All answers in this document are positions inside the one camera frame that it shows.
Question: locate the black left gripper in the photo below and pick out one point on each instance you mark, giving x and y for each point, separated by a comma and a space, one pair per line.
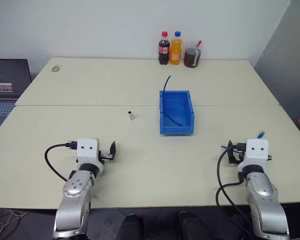
105, 156

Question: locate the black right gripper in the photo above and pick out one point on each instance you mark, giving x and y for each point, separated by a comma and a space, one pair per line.
241, 155

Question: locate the small white connector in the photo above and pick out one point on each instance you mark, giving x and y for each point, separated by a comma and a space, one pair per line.
131, 116

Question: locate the blue plastic storage bin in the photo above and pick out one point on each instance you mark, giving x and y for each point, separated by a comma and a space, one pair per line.
176, 110

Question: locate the dark rounded shape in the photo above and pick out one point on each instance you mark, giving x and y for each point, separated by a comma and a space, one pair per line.
191, 226
132, 227

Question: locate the grey partition panel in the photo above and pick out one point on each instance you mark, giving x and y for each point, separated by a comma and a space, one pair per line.
285, 62

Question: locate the cola bottle red cap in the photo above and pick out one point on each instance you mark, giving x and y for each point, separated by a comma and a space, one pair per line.
164, 50

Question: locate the red spoon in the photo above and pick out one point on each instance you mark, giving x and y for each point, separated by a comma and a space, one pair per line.
199, 43

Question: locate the orange soda bottle blue cap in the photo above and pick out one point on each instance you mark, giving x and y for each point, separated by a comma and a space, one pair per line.
176, 51

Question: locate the dark laptop computer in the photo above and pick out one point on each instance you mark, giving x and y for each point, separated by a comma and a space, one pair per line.
7, 82

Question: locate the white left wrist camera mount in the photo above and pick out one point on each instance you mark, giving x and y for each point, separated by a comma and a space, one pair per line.
87, 147

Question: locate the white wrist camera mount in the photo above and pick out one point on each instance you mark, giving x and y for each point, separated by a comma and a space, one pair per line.
257, 150
87, 147

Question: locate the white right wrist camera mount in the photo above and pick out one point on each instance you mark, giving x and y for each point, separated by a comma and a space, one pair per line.
257, 150

